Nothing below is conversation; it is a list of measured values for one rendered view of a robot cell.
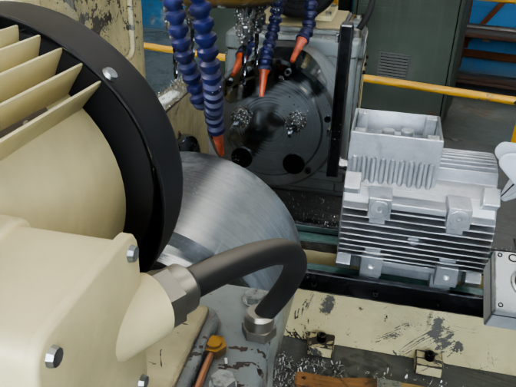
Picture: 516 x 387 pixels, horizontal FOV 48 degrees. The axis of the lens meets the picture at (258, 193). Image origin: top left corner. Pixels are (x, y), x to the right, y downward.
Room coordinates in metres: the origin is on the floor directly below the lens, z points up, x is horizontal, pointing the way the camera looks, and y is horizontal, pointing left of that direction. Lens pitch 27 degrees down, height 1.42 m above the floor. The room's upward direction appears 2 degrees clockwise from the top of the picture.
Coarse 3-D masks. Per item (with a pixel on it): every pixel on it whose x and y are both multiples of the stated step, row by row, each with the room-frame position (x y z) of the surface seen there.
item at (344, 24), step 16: (336, 32) 0.91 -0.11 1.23; (352, 32) 0.89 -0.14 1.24; (336, 64) 0.89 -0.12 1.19; (336, 80) 0.89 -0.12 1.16; (336, 96) 0.89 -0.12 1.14; (336, 112) 0.89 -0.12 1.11; (336, 128) 0.89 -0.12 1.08; (336, 144) 0.89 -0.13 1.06; (336, 160) 0.89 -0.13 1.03; (336, 176) 0.89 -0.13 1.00
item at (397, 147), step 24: (360, 120) 0.79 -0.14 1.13; (384, 120) 0.80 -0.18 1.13; (408, 120) 0.79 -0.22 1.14; (432, 120) 0.77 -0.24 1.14; (360, 144) 0.71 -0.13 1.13; (384, 144) 0.71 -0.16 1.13; (408, 144) 0.70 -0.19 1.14; (432, 144) 0.69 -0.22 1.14; (360, 168) 0.71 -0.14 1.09; (384, 168) 0.70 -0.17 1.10; (408, 168) 0.70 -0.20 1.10; (432, 168) 0.69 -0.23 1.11
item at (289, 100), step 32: (288, 64) 1.00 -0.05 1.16; (320, 64) 1.07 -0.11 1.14; (224, 96) 1.02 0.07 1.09; (256, 96) 1.00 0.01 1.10; (288, 96) 0.99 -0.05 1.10; (320, 96) 0.98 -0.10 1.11; (256, 128) 1.00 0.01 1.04; (288, 128) 0.96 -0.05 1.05; (320, 128) 0.98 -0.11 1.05; (256, 160) 1.00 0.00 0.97; (288, 160) 0.98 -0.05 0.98; (320, 160) 0.98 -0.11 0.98
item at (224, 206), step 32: (192, 160) 0.56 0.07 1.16; (224, 160) 0.57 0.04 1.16; (192, 192) 0.49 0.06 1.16; (224, 192) 0.51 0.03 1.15; (256, 192) 0.54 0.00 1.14; (192, 224) 0.44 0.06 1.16; (224, 224) 0.46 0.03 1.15; (256, 224) 0.49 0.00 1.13; (288, 224) 0.54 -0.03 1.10; (160, 256) 0.40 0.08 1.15; (192, 256) 0.41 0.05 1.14; (256, 288) 0.41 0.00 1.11
